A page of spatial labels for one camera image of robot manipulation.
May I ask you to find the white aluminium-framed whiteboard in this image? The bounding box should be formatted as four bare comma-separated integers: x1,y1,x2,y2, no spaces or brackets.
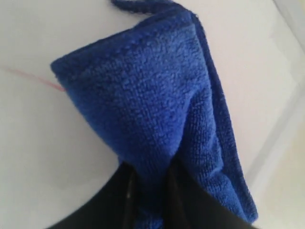
0,0,305,229

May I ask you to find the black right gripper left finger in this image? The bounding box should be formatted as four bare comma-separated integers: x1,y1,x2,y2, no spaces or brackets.
49,162,165,229

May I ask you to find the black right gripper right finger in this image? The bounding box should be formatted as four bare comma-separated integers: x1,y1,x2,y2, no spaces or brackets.
166,159,254,229

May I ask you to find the blue microfibre cloth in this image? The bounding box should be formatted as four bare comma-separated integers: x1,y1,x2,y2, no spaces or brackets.
51,0,257,222

